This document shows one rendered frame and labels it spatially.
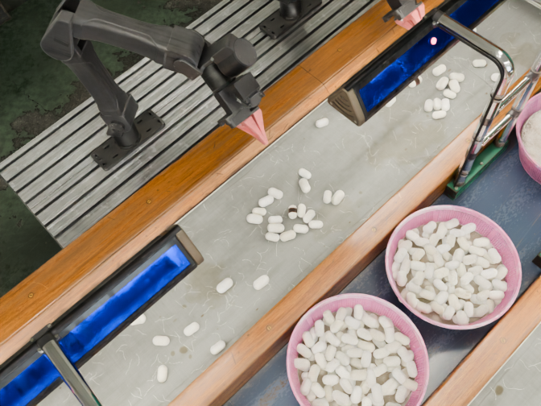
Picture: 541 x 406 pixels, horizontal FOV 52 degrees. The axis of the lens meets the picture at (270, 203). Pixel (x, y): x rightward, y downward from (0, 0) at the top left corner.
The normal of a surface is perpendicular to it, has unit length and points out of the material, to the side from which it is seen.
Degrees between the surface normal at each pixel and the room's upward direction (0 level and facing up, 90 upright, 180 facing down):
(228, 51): 90
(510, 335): 0
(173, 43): 20
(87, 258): 0
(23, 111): 0
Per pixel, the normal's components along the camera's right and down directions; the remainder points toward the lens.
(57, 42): -0.18, 0.87
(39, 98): -0.07, -0.47
